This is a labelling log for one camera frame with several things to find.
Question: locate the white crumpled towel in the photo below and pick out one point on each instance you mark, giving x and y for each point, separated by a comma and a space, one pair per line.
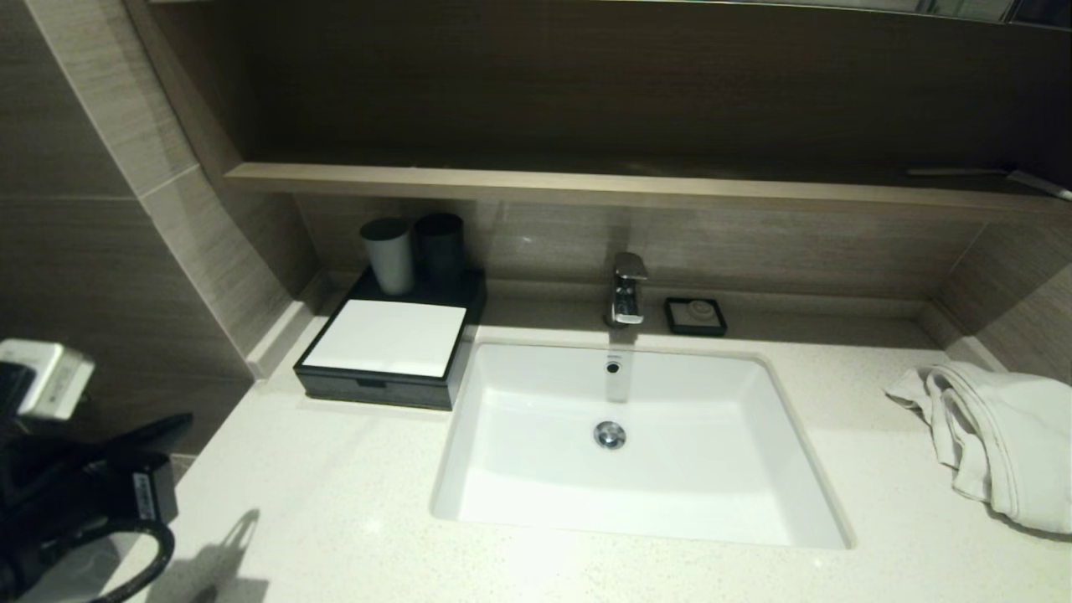
1005, 435

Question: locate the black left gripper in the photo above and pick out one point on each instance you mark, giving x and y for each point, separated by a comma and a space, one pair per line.
100, 494

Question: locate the wooden wall shelf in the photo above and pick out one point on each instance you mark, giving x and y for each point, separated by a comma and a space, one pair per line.
586, 188

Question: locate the black drawer amenity box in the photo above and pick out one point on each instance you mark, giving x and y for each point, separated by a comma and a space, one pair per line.
377, 389

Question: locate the black plastic cup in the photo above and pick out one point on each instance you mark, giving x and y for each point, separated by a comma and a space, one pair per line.
440, 247

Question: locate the black sliding drawer tray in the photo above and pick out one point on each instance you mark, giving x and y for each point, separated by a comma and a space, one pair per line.
377, 392

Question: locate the black square soap dish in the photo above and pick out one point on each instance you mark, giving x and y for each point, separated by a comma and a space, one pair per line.
671, 325

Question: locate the white ceramic sink basin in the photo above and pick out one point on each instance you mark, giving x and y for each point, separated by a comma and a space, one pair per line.
712, 452

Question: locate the grey plastic cup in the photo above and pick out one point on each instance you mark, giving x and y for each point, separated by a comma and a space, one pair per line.
389, 255

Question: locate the chrome sink drain plug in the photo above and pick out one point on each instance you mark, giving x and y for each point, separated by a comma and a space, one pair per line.
610, 435

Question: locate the chrome faucet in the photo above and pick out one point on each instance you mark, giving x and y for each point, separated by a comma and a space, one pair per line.
626, 293

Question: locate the round white soap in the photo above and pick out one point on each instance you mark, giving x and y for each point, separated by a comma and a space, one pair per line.
699, 314

